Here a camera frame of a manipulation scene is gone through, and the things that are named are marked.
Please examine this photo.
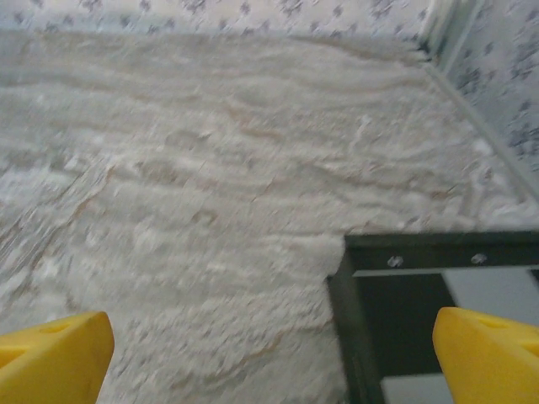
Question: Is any aluminium corner post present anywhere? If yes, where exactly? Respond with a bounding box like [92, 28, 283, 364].
[414, 0, 485, 64]

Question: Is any thin aluminium frame rail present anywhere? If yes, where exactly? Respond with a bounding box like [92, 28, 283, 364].
[420, 61, 539, 180]

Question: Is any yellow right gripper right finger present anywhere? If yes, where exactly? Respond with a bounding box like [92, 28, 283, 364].
[433, 306, 539, 404]

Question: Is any black checkerboard panel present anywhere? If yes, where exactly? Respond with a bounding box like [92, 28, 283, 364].
[325, 230, 539, 404]

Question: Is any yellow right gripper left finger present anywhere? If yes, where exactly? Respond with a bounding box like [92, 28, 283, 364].
[0, 310, 115, 404]

